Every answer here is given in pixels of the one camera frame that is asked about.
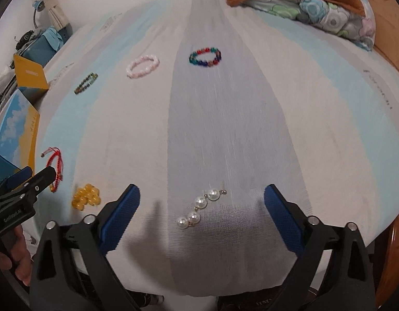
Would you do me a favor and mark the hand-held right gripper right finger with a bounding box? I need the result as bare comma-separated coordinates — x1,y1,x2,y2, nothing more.
263,184,376,311

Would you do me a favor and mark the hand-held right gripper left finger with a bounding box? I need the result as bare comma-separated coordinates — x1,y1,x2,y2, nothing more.
29,184,142,311

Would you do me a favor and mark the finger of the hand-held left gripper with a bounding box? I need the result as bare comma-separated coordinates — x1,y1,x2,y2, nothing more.
0,167,56,212
0,167,32,199

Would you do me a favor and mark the red cord bracelet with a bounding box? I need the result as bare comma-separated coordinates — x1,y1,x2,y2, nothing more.
40,147,64,193

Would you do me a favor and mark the yellow bead bracelet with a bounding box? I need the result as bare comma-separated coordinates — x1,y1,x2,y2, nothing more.
71,183,102,210

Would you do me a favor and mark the blue yellow cardboard box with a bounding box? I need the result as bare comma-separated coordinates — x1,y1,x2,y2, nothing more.
0,54,50,185

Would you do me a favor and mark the white pearl bracelet chain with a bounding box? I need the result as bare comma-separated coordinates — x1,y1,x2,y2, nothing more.
175,188,228,230

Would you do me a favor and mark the dark brown green bead bracelet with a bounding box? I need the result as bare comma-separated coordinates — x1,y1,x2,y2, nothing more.
74,72,99,95

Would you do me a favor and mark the pink bead bracelet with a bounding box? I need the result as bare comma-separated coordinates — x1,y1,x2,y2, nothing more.
126,54,160,79

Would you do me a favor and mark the multicoloured glass bead bracelet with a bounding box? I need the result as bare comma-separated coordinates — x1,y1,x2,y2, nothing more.
188,47,222,68

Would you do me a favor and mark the person's left hand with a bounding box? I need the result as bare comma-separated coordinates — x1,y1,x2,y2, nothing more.
0,225,33,286

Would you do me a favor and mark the striped bed sheet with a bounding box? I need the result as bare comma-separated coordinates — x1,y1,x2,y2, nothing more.
31,0,399,299

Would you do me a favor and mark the teal suitcase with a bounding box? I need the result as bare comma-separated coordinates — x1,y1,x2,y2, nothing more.
23,27,70,68

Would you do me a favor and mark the light blue cloth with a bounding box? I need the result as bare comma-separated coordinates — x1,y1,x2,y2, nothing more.
44,27,66,51

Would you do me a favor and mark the black bag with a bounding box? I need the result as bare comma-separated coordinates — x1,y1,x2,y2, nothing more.
17,31,36,45

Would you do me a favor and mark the beige curtain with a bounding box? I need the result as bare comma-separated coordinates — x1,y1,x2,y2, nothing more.
26,0,72,36

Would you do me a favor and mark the blue desk lamp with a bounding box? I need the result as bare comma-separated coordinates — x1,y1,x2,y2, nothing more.
31,1,46,28

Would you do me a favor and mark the floral quilt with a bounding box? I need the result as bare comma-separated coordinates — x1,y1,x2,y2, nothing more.
243,0,376,52

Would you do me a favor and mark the clear bead bracelet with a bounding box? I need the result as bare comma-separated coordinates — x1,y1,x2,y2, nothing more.
50,63,75,83

